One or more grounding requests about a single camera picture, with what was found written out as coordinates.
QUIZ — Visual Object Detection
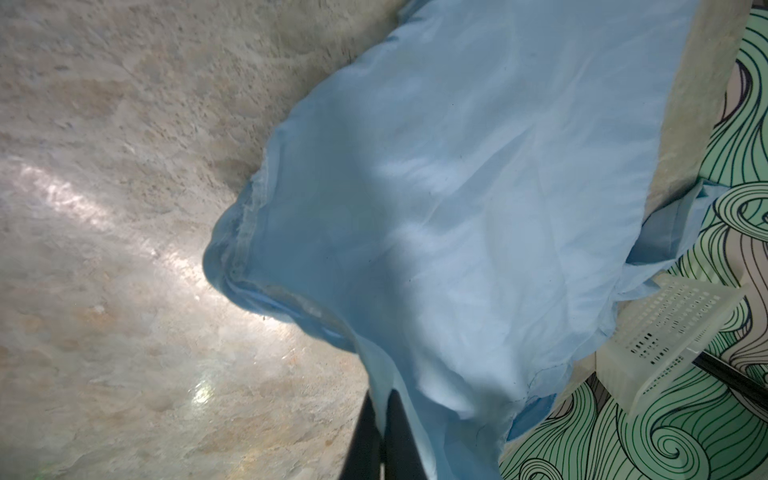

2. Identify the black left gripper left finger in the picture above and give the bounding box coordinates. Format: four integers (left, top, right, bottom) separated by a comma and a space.
338, 395, 381, 480

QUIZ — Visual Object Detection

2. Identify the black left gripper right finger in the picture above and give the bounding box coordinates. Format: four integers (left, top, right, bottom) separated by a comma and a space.
383, 390, 427, 480

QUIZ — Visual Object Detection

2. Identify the light blue long sleeve shirt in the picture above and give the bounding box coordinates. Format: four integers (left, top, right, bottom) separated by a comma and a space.
203, 1, 723, 479

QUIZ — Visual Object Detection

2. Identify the white plastic mesh basket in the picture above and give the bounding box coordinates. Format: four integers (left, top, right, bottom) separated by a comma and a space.
596, 273, 744, 421

